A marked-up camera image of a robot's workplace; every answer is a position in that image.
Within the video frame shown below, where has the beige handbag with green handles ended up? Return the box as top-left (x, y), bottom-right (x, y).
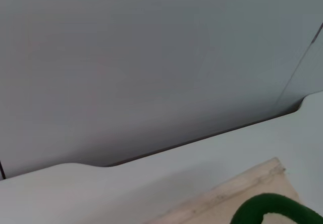
top-left (147, 156), bottom-right (323, 224)

